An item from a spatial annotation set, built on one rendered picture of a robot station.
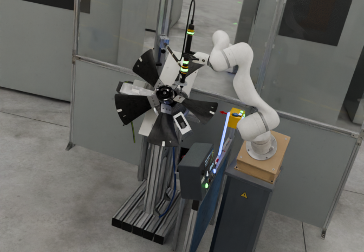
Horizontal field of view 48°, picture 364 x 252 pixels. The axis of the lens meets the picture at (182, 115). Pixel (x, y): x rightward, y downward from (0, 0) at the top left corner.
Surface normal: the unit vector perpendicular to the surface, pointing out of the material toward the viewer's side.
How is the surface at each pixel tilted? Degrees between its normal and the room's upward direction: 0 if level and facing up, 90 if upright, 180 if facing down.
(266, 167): 44
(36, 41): 90
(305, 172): 90
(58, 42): 90
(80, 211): 0
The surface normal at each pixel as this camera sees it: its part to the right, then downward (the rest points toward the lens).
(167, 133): 0.50, -0.26
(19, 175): 0.15, -0.89
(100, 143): -0.33, 0.37
